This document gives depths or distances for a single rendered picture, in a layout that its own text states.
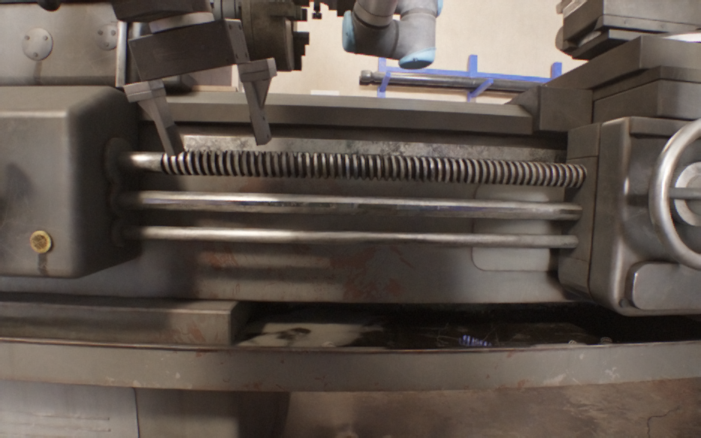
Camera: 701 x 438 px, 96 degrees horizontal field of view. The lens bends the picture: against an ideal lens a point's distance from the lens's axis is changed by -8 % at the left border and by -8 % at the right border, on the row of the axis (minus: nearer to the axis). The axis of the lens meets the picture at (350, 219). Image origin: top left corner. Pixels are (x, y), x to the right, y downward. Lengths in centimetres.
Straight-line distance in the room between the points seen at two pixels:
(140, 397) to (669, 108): 95
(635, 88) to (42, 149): 87
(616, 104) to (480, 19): 396
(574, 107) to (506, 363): 46
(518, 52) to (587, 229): 408
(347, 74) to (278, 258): 352
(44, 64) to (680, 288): 107
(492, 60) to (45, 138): 427
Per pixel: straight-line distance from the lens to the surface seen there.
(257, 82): 47
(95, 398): 77
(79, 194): 58
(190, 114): 67
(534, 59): 474
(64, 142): 58
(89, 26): 77
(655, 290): 66
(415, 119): 64
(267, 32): 84
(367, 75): 367
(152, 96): 53
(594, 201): 66
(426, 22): 94
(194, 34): 47
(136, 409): 74
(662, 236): 57
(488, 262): 70
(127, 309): 71
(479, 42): 451
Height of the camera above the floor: 68
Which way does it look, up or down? 5 degrees down
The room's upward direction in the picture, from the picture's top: 2 degrees clockwise
